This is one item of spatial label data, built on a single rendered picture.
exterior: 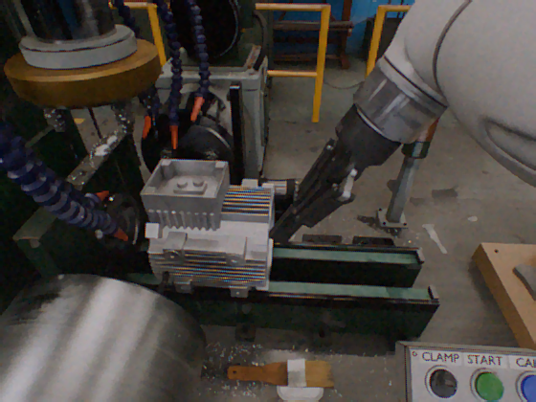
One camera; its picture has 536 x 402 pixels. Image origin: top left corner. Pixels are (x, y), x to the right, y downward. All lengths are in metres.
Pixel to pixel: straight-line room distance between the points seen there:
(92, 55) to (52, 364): 0.32
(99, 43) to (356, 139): 0.31
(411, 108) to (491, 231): 0.79
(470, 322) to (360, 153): 0.57
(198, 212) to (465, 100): 0.39
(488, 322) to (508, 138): 0.69
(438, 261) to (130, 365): 0.78
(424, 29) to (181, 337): 0.40
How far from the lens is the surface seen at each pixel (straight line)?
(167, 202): 0.53
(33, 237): 0.53
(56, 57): 0.45
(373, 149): 0.38
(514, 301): 0.89
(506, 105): 0.22
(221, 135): 0.73
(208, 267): 0.55
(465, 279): 0.94
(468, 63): 0.26
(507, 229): 1.15
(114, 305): 0.39
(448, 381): 0.45
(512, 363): 0.49
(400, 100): 0.36
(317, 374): 0.70
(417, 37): 0.35
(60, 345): 0.38
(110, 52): 0.45
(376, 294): 0.68
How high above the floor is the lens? 1.45
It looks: 41 degrees down
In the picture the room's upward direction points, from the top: straight up
